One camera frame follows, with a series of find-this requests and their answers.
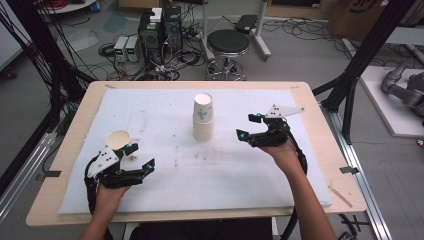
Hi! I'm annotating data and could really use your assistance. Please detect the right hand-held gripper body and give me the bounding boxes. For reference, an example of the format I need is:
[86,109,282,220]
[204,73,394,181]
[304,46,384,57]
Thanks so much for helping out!
[251,103,306,149]

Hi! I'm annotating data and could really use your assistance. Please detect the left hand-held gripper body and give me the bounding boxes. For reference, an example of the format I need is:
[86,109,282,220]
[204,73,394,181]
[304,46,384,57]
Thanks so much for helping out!
[84,145,145,190]

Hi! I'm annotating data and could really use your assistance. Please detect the floral paper cup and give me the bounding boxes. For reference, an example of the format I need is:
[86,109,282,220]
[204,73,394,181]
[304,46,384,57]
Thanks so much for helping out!
[106,129,133,152]

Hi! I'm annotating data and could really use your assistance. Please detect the stack of paper cups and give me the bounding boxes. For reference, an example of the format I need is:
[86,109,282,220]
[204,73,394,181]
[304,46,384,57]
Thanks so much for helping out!
[192,92,215,142]

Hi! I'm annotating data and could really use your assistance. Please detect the person's right hand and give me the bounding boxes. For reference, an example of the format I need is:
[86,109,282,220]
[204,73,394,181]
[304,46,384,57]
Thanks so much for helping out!
[257,137,303,177]

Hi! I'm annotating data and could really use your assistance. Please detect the person's left hand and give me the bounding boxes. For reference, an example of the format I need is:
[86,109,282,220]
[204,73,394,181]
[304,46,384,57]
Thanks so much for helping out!
[94,182,132,215]

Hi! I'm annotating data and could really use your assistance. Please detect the white foam mat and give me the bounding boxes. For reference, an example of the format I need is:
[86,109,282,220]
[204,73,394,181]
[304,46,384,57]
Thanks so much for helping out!
[58,88,334,215]

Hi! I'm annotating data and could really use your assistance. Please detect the black tape strip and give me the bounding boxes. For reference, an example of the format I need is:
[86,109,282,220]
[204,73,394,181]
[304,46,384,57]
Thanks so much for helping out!
[35,170,62,181]
[338,165,361,175]

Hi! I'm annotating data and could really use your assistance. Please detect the black round stool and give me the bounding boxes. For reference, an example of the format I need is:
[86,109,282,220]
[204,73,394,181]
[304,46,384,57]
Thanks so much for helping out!
[204,29,251,82]

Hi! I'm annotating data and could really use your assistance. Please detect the person's dark clothing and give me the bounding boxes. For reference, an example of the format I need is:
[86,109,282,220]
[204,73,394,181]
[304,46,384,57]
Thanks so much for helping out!
[128,218,274,240]

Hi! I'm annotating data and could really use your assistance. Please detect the white stand leg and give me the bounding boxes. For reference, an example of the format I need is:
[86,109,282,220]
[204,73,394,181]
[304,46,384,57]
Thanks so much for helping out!
[199,0,215,62]
[252,0,273,62]

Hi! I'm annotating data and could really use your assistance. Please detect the thin wooden stick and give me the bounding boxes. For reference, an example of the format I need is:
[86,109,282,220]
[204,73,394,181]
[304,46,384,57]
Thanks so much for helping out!
[327,185,354,209]

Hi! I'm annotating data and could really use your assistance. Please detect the black flat device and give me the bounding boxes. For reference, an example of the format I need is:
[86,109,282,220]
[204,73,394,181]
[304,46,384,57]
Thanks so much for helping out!
[234,14,260,35]

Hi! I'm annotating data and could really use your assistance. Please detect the grey power supply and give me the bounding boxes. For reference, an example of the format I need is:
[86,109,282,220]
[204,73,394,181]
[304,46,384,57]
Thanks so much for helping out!
[113,35,129,63]
[125,35,141,64]

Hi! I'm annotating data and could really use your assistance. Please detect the black computer tower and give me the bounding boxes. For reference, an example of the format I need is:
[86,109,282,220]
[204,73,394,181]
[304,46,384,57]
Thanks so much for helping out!
[162,5,184,55]
[137,11,165,65]

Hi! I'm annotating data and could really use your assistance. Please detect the white platform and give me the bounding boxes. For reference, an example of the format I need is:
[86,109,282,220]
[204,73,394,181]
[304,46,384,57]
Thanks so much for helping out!
[359,65,424,139]

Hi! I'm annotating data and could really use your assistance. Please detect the small white device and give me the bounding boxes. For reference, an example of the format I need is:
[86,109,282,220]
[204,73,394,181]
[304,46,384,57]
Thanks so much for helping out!
[149,7,164,24]

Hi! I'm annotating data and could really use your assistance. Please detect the large cardboard box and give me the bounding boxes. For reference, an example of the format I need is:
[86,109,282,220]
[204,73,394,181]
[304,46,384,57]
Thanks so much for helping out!
[325,0,419,42]

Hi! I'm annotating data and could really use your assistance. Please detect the small cardboard box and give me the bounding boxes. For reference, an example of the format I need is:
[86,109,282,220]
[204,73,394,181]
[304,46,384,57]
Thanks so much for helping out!
[117,0,174,10]

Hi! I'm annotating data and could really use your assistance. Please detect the white round table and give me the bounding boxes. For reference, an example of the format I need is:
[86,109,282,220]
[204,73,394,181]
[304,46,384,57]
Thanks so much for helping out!
[37,0,98,15]

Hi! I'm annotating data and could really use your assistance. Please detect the white board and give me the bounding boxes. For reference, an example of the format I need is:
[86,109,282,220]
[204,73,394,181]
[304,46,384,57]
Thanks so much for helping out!
[0,0,25,72]

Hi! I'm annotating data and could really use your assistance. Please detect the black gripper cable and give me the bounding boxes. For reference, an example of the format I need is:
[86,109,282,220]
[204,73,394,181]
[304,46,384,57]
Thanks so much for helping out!
[83,163,114,240]
[279,128,308,240]

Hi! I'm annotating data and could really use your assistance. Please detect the aluminium rail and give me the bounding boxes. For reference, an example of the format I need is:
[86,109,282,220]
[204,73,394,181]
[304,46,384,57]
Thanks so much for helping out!
[319,102,395,240]
[0,131,58,225]

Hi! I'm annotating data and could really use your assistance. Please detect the tangle of floor cables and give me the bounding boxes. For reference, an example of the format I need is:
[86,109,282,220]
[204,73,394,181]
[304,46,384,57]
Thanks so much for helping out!
[97,31,208,82]

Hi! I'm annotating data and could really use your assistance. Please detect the loose black floor cables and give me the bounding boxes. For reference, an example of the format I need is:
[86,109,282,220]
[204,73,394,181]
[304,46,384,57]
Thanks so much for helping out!
[262,17,355,62]

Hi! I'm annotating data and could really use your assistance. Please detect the black metal frame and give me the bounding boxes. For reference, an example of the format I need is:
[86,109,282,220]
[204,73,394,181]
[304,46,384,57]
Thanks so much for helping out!
[0,0,98,198]
[312,0,418,145]

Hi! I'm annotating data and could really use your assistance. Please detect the red cable coil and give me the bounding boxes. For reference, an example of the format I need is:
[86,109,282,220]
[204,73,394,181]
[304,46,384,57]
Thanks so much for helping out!
[46,0,69,10]

